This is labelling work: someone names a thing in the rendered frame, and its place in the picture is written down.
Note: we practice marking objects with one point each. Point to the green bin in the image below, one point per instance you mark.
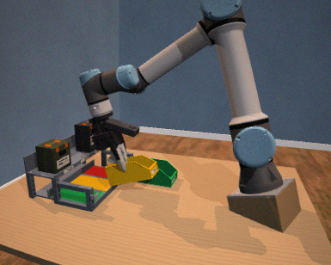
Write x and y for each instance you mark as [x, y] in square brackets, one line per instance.
[165, 174]

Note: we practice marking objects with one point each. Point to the grey metal shelf rack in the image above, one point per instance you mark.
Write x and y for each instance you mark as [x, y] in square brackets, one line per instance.
[92, 176]

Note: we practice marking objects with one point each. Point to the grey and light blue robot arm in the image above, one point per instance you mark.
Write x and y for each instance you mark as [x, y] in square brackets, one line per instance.
[253, 143]

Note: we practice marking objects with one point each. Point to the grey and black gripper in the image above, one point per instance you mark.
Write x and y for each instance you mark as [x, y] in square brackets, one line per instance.
[105, 138]

